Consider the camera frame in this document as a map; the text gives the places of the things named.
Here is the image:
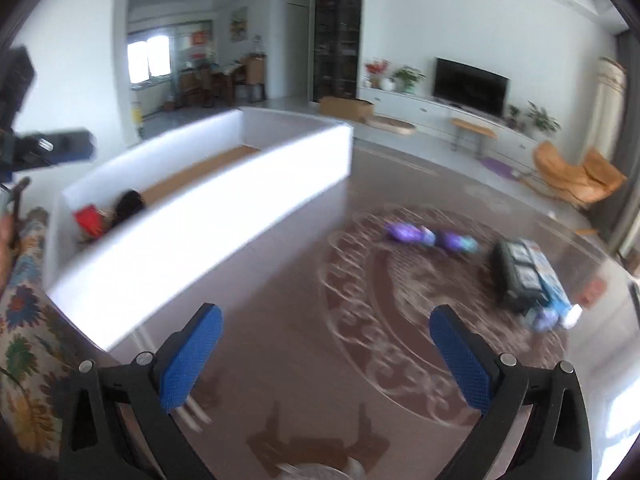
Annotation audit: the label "clear blue goggles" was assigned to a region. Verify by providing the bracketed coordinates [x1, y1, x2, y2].
[523, 304, 584, 333]

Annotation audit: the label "cardboard box on floor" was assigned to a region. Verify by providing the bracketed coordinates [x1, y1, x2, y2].
[319, 96, 374, 122]

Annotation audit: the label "black flat television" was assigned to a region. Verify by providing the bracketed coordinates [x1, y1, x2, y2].
[432, 58, 510, 117]

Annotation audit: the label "white tv cabinet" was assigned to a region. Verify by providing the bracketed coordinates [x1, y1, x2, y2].
[358, 88, 537, 169]

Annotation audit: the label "black printed box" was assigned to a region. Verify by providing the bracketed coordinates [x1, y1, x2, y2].
[489, 240, 549, 314]

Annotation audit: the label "red plastic bag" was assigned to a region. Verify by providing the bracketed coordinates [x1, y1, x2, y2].
[74, 205, 107, 240]

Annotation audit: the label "blue white carton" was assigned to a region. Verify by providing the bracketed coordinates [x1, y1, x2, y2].
[523, 240, 573, 318]

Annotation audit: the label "black fabric garment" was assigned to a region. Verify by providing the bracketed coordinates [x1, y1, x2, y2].
[112, 190, 145, 228]

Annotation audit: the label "potted green plant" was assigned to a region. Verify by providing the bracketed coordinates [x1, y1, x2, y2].
[393, 65, 425, 93]

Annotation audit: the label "wooden bench stool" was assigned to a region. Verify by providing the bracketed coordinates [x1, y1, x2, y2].
[450, 118, 498, 159]

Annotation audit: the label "purple toy wand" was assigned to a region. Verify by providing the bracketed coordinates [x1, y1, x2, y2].
[386, 222, 436, 247]
[436, 231, 480, 254]

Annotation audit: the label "red flower vase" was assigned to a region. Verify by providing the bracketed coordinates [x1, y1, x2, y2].
[366, 60, 395, 92]

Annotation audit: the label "orange lounge chair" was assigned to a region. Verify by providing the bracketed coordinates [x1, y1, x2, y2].
[533, 141, 627, 207]

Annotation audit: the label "white storage box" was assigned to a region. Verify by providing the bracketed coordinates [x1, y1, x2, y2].
[42, 107, 354, 351]

